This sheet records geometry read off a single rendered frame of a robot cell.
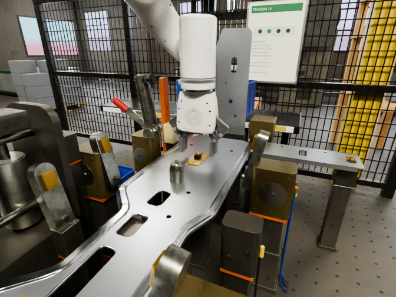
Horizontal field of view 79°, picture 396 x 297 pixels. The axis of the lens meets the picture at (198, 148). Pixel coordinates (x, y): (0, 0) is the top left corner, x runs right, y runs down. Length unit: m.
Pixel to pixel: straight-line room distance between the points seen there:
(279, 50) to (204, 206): 0.79
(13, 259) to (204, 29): 0.54
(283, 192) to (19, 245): 0.50
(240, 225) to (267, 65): 0.79
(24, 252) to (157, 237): 0.22
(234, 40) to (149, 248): 0.66
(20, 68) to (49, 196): 5.77
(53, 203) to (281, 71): 0.93
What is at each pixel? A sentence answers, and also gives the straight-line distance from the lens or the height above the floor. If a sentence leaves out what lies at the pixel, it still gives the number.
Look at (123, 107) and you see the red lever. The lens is 0.72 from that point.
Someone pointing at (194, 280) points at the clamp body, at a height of 1.04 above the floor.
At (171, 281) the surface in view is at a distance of 0.24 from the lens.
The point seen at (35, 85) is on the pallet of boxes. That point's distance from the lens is 5.90.
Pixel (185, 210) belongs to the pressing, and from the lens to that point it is 0.46.
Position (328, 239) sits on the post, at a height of 0.74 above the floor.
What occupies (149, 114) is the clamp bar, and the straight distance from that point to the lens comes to 0.67.
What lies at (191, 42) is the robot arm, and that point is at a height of 1.29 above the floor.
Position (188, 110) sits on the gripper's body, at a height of 1.14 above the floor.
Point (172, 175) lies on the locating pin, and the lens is 0.54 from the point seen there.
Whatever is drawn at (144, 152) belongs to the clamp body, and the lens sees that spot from 0.70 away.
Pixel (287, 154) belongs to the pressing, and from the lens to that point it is 0.73.
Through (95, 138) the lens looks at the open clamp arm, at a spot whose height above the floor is 1.10.
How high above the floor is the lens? 1.27
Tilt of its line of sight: 22 degrees down
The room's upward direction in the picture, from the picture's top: straight up
